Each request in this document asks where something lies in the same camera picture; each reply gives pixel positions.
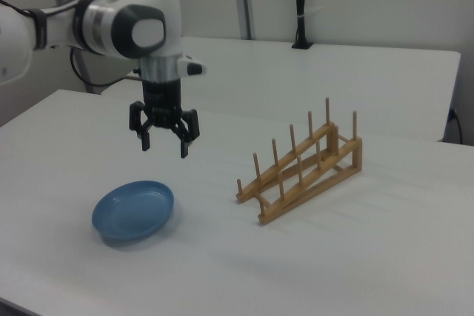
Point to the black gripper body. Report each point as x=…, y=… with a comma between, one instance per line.
x=161, y=99

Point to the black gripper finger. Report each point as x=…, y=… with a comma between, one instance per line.
x=140, y=123
x=189, y=131

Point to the blue round plate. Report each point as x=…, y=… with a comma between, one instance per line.
x=133, y=212

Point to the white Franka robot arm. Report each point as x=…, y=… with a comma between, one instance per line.
x=100, y=23

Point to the wooden plate rack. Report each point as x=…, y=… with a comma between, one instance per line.
x=296, y=171

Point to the white zip tie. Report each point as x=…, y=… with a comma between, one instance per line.
x=309, y=12

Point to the black camera stand pole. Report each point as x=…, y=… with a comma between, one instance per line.
x=300, y=5

